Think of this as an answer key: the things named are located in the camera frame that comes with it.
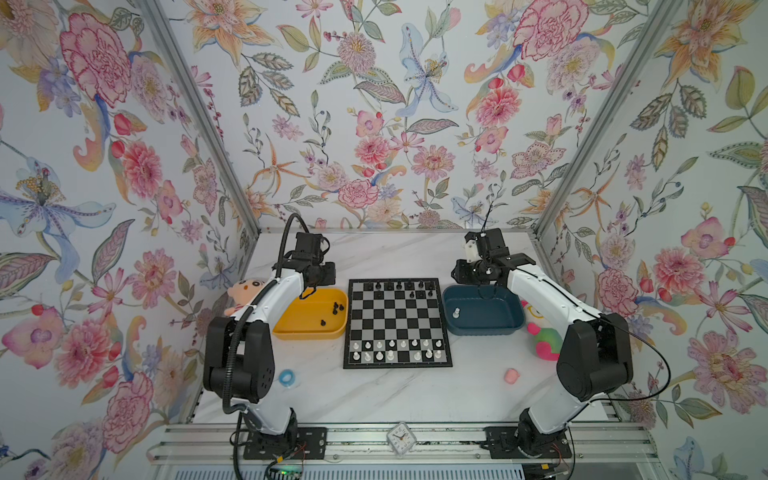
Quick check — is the aluminium frame corner post right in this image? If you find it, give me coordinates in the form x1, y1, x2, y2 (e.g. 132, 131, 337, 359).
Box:
531, 1, 676, 240

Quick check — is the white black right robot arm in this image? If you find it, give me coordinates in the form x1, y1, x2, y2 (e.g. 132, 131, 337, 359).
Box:
451, 228, 634, 435

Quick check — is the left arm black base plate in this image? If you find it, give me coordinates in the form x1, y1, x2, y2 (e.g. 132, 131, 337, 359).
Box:
241, 427, 328, 460

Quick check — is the small white desk clock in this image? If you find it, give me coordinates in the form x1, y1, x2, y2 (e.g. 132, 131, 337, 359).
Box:
386, 422, 418, 456

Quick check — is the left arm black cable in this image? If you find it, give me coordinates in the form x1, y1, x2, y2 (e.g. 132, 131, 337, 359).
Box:
220, 212, 310, 480

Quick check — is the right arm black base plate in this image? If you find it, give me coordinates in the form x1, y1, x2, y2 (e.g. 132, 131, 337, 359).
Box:
483, 425, 573, 460

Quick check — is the black white chessboard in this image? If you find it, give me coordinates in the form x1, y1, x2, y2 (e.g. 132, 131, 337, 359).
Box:
343, 278, 453, 370

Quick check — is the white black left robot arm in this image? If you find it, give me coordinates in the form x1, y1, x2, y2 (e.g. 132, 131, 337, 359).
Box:
203, 232, 336, 436

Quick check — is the teal plastic tray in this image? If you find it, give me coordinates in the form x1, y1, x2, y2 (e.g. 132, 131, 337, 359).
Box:
442, 285, 526, 336

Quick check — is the blue small ring toy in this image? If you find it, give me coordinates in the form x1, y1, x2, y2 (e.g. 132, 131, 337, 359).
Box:
278, 369, 296, 388

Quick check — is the aluminium frame corner post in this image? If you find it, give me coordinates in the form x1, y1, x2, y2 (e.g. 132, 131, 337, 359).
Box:
137, 0, 261, 239
531, 1, 676, 240

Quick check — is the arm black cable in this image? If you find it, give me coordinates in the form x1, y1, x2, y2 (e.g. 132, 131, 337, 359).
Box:
515, 269, 672, 403
220, 212, 310, 480

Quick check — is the doll plush toy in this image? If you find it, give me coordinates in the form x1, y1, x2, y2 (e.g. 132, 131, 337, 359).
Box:
224, 279, 266, 316

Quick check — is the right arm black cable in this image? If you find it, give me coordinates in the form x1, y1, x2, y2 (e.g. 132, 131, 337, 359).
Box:
515, 269, 672, 403

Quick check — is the aluminium front rail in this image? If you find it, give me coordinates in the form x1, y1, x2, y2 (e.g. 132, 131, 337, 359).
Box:
148, 422, 659, 465

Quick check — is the yellow plastic tray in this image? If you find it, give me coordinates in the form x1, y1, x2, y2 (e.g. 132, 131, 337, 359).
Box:
272, 288, 348, 341

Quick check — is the aluminium frame corner post left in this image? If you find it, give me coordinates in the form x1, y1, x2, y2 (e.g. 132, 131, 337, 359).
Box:
137, 0, 261, 239

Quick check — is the pink small eraser toy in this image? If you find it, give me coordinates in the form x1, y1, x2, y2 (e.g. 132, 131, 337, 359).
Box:
504, 368, 520, 385

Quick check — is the pink white plush toy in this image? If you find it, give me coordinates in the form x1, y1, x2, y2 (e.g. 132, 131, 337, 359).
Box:
521, 300, 563, 362

